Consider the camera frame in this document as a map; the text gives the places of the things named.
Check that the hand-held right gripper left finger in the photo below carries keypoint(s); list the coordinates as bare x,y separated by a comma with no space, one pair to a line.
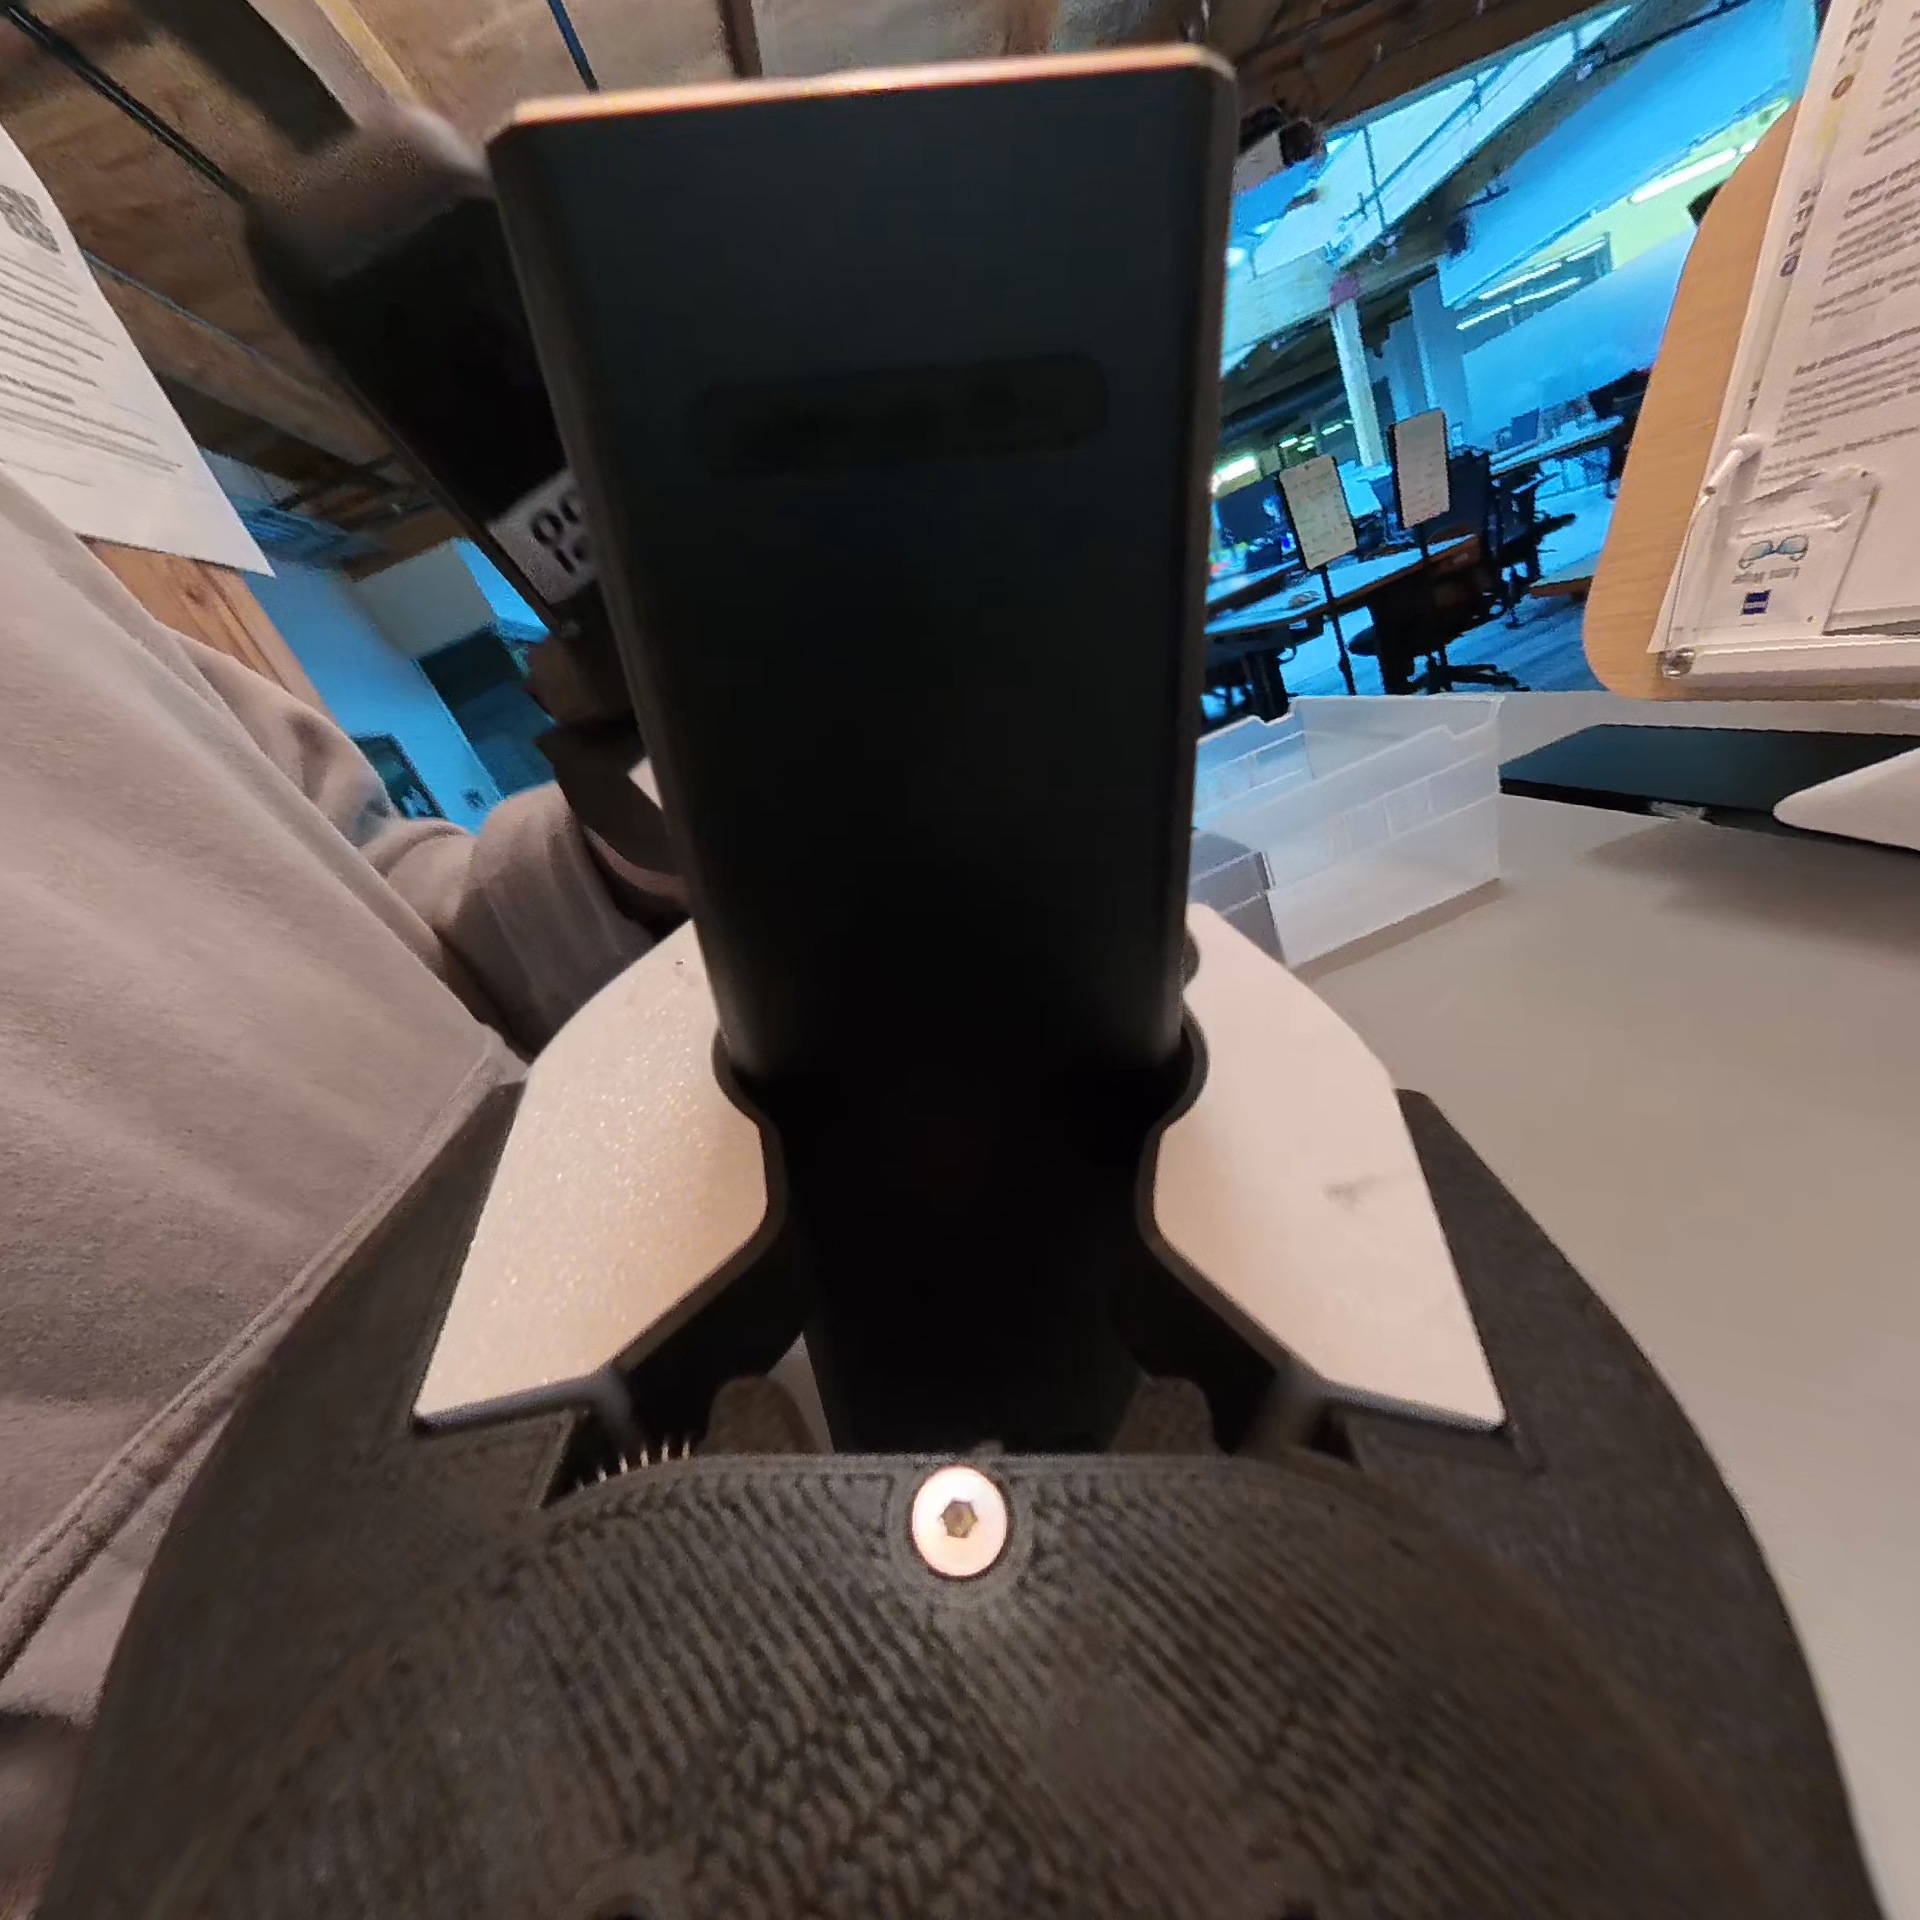
598,1215

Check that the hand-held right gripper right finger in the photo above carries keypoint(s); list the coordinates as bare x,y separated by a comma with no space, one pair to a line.
1306,1200

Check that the clear plastic bin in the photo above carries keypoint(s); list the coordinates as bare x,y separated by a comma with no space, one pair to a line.
1364,818

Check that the dark grey device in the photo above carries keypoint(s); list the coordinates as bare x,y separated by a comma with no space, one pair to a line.
900,675

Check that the person's left forearm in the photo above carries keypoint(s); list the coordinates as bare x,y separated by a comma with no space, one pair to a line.
481,885

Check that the person's left hand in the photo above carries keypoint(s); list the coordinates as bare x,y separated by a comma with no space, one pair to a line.
593,780

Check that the white printed paper sheet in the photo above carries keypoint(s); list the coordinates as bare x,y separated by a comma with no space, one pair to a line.
83,388

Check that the black flat pad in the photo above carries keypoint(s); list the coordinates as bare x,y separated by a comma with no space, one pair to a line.
1651,768

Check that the long wooden desk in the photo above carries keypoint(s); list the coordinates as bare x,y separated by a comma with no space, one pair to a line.
1348,579

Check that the black office chair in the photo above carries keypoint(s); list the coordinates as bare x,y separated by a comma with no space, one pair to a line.
1492,555

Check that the white rounded object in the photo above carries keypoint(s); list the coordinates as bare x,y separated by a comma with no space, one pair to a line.
1861,803

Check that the paper board on stand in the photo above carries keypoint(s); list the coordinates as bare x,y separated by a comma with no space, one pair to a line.
1314,513
1420,469

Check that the wooden clipboard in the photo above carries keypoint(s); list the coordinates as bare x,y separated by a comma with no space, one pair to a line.
1651,495

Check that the white instruction papers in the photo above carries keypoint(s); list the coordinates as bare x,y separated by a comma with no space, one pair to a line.
1845,329

